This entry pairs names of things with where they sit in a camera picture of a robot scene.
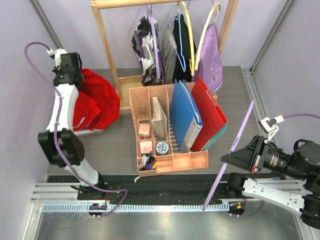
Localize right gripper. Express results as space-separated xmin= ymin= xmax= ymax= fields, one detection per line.
xmin=218 ymin=133 xmax=306 ymax=179

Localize lilac hanger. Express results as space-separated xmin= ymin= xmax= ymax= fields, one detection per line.
xmin=146 ymin=0 xmax=162 ymax=85
xmin=201 ymin=99 xmax=255 ymax=212

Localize red trousers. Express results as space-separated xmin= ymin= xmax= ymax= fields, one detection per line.
xmin=72 ymin=68 xmax=121 ymax=132

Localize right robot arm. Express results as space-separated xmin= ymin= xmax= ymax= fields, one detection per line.
xmin=220 ymin=135 xmax=320 ymax=229

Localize cream yellow hanger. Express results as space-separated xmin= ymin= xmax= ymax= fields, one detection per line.
xmin=176 ymin=0 xmax=195 ymax=77

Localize blue hanger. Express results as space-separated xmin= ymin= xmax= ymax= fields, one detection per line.
xmin=167 ymin=0 xmax=187 ymax=73

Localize cream hanger right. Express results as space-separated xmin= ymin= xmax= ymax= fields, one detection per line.
xmin=194 ymin=2 xmax=222 ymax=72

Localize teal folder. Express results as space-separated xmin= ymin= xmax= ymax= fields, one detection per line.
xmin=202 ymin=124 xmax=227 ymax=151

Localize red file folder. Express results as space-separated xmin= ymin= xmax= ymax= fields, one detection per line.
xmin=191 ymin=77 xmax=228 ymax=152

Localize blue file folder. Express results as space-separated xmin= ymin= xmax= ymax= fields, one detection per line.
xmin=169 ymin=80 xmax=203 ymax=153

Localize round patterned tin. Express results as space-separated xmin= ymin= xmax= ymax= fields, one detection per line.
xmin=155 ymin=141 xmax=170 ymax=156

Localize lilac purple garment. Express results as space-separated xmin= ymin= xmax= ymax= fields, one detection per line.
xmin=191 ymin=22 xmax=223 ymax=95

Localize beige book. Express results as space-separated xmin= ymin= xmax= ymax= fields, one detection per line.
xmin=151 ymin=96 xmax=167 ymax=139

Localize pens in organizer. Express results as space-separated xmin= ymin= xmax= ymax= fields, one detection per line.
xmin=138 ymin=151 xmax=158 ymax=171

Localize pink socket cube lower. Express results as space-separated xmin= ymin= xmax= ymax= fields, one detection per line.
xmin=139 ymin=139 xmax=153 ymax=155

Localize pink socket cube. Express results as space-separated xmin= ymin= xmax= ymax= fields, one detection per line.
xmin=139 ymin=139 xmax=153 ymax=155
xmin=138 ymin=123 xmax=151 ymax=138

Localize black garment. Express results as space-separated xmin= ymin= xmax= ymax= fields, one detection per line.
xmin=172 ymin=15 xmax=192 ymax=82

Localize pink socket cube upper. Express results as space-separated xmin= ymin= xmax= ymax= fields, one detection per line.
xmin=138 ymin=123 xmax=151 ymax=138

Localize pink desk organizer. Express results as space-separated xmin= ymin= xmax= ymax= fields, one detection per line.
xmin=129 ymin=84 xmax=209 ymax=177

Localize grey garment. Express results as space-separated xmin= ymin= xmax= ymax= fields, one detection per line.
xmin=161 ymin=28 xmax=177 ymax=85

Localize wooden clothes rack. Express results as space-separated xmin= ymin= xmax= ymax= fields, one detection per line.
xmin=90 ymin=0 xmax=239 ymax=115

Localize purple camouflage garment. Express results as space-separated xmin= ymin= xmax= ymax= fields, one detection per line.
xmin=131 ymin=16 xmax=165 ymax=86

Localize white plastic basket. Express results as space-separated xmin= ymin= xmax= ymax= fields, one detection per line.
xmin=74 ymin=129 xmax=104 ymax=137

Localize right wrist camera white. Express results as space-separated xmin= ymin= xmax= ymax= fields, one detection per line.
xmin=258 ymin=115 xmax=284 ymax=142

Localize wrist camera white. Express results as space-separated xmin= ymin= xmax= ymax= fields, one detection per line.
xmin=46 ymin=48 xmax=68 ymax=68
xmin=258 ymin=115 xmax=284 ymax=142

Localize white slotted cable duct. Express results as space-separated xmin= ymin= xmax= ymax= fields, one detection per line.
xmin=42 ymin=202 xmax=231 ymax=214

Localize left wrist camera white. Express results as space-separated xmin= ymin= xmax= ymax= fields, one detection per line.
xmin=46 ymin=48 xmax=68 ymax=68

